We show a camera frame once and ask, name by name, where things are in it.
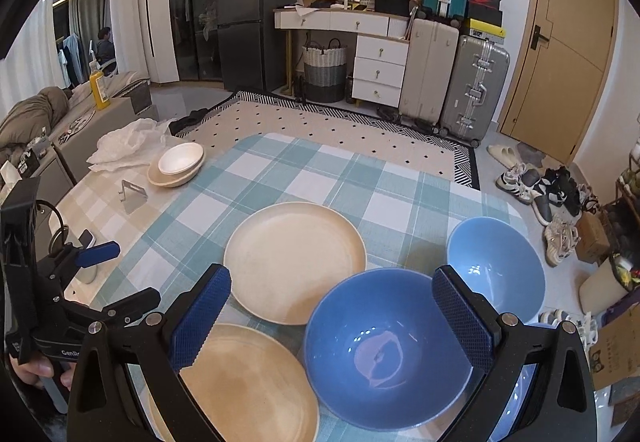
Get grey door mat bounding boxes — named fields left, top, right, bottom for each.
left=515, top=142, right=551, bottom=168

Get black cable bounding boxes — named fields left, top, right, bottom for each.
left=36, top=201, right=69, bottom=255

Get pair of beige slippers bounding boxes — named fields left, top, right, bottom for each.
left=487, top=143, right=523, bottom=165

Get metal phone stand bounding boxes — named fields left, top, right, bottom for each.
left=119, top=179, right=147, bottom=214

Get wooden door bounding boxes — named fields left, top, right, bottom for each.
left=499, top=0, right=618, bottom=165

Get grey and white woven basket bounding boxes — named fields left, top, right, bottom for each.
left=302, top=38, right=347, bottom=103

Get cream plate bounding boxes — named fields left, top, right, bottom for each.
left=145, top=323, right=321, bottom=442
left=223, top=202, right=367, bottom=325

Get teal checked tablecloth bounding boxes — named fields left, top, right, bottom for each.
left=90, top=132, right=538, bottom=442

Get beige checked tablecloth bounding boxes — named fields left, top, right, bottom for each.
left=50, top=149, right=221, bottom=313

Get hanging clothes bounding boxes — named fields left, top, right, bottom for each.
left=57, top=33, right=88, bottom=86

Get light blue bowl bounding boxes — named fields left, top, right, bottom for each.
left=446, top=216, right=546, bottom=325

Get silver suitcase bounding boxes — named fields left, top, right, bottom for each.
left=439, top=35, right=511, bottom=148

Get white plastic bag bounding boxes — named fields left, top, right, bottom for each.
left=86, top=118, right=173, bottom=172

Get yellow bottle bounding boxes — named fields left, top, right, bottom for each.
left=89, top=62, right=112, bottom=110

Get white trash bin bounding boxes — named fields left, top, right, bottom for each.
left=579, top=255, right=640, bottom=315

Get white dressing desk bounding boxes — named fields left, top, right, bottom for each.
left=273, top=7, right=426, bottom=109

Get cream dotted rug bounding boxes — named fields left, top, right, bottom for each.
left=170, top=90, right=481, bottom=190

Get large printed cardboard box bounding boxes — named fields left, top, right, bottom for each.
left=587, top=307, right=640, bottom=390

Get beige suitcase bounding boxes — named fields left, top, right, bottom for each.
left=398, top=17, right=460, bottom=125

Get shoe rack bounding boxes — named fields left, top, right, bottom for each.
left=602, top=137, right=640, bottom=253

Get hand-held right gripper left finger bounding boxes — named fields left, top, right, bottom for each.
left=67, top=263, right=246, bottom=442

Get white bowl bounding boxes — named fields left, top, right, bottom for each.
left=158, top=142, right=205, bottom=175

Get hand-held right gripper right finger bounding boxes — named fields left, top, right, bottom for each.
left=431, top=265, right=598, bottom=442

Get pair of white sneakers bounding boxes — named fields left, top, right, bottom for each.
left=537, top=309, right=598, bottom=348

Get person's left hand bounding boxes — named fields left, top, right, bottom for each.
left=9, top=352, right=76, bottom=390

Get yellow and black shoe box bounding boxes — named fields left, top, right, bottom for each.
left=462, top=20, right=506, bottom=43

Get cream bowl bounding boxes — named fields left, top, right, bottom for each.
left=147, top=149, right=206, bottom=188

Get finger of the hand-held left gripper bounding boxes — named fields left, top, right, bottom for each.
left=62, top=287, right=162, bottom=328
left=37, top=242, right=122, bottom=295

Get black cloth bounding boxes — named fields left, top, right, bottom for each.
left=170, top=108, right=210, bottom=135

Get brown blanket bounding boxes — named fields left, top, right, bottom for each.
left=0, top=86, right=73, bottom=163

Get pile of shoes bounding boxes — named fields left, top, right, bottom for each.
left=495, top=162, right=601, bottom=268

